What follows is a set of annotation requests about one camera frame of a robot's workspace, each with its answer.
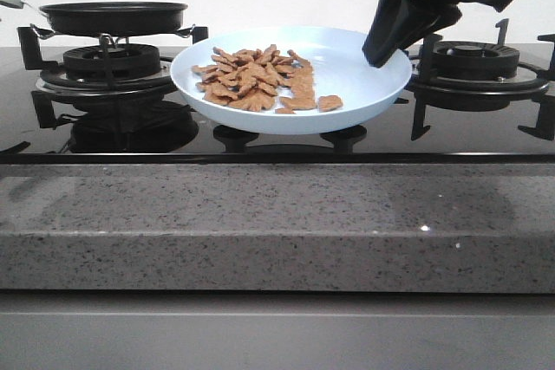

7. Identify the black gas burner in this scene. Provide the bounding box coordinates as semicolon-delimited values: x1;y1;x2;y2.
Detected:
36;43;176;102
407;40;554;99

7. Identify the right black gas burner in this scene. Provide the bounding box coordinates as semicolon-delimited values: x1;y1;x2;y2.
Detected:
407;40;554;99

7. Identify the brown meat slices pile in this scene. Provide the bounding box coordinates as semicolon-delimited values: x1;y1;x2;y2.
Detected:
192;44;343;114

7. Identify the light blue plate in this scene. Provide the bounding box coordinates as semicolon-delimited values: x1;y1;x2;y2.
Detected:
170;26;412;135

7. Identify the right black pan support grate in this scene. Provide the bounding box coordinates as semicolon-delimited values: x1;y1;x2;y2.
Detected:
406;18;554;140

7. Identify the left black gas burner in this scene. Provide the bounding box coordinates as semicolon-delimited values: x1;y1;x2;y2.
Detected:
36;43;176;102

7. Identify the black glass gas hob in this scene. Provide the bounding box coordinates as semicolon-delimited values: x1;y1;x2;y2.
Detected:
1;47;554;165

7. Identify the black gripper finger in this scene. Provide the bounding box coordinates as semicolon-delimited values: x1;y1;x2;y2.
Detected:
392;0;462;50
362;0;419;68

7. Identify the grey cabinet drawer front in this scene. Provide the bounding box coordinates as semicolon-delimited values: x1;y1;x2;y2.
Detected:
1;291;554;369

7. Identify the black frying pan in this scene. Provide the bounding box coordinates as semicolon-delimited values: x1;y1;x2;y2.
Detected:
38;1;187;39

